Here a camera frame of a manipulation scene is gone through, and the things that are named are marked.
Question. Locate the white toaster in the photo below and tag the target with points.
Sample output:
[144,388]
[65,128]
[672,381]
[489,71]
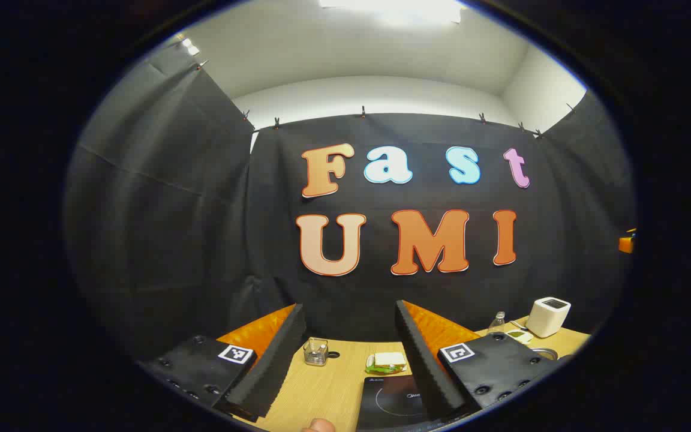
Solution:
[546,318]

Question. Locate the row of small backdrop clamps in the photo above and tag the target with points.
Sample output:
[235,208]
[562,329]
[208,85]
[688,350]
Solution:
[363,111]

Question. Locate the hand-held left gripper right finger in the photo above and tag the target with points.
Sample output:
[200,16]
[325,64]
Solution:
[426,366]

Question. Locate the stainless steel pot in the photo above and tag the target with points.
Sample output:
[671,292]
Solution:
[544,352]

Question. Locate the clear plastic water bottle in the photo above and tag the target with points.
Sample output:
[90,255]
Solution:
[497,324]

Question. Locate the white bread sandwich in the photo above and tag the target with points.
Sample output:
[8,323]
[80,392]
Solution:
[388,361]

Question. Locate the small metal mesh basket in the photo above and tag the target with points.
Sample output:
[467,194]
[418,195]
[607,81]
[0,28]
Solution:
[315,354]

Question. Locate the white and black spoon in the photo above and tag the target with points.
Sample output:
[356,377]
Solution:
[518,325]

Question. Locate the white divided plate with beans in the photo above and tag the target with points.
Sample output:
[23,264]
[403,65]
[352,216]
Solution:
[520,336]

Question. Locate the black induction cooktop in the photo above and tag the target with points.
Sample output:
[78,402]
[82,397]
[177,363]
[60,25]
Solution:
[390,402]

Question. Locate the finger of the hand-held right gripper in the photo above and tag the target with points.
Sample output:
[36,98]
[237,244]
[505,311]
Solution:
[625,243]

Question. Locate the black backdrop cloth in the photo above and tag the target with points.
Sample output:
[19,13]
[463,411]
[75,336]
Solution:
[201,240]

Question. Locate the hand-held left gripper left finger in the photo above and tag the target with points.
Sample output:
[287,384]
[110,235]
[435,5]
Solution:
[273,366]

